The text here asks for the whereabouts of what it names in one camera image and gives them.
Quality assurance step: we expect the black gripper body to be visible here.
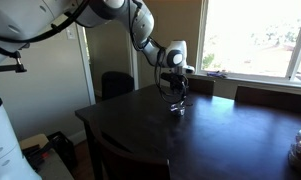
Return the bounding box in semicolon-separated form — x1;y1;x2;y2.
160;73;188;90

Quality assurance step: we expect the medium steel measuring cup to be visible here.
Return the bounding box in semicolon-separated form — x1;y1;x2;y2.
170;102;184;110

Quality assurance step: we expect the dark wooden straight-back chair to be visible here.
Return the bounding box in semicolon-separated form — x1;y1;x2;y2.
234;85;301;116
186;77;216;97

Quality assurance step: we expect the blue item on sill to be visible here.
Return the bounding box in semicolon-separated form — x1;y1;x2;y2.
206;70;228;80

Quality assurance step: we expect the white framed window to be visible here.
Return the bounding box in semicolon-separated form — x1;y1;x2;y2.
193;0;301;88

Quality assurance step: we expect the black rounded bin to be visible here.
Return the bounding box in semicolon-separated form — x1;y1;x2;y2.
101;70;135;101

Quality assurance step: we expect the dark wooden curved-back chair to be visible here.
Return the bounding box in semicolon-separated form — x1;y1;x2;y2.
89;121;173;180

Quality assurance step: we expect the black plastic crate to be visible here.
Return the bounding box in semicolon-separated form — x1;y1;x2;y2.
46;130;78;171

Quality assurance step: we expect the clear plastic food bag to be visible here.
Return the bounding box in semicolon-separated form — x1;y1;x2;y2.
288;121;301;174

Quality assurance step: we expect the grey cart top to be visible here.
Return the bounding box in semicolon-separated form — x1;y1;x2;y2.
36;149;75;180

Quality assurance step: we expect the tan cardboard box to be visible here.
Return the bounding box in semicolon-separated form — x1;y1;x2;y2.
19;133;50;150

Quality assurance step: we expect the black and red tool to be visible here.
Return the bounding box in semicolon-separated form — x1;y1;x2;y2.
22;141;57;171

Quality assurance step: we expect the wrist-mounted camera box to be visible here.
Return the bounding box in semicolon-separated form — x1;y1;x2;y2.
181;64;196;75

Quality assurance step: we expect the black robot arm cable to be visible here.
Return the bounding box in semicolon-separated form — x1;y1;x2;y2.
0;0;193;105

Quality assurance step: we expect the white door frame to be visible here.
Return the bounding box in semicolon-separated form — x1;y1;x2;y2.
75;24;140;106

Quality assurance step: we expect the white light switch plate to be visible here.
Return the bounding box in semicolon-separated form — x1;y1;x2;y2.
65;28;76;41

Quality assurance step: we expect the black external camera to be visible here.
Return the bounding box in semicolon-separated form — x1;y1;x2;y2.
13;42;31;52

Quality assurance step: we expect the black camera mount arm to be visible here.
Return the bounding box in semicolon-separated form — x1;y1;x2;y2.
0;49;28;74

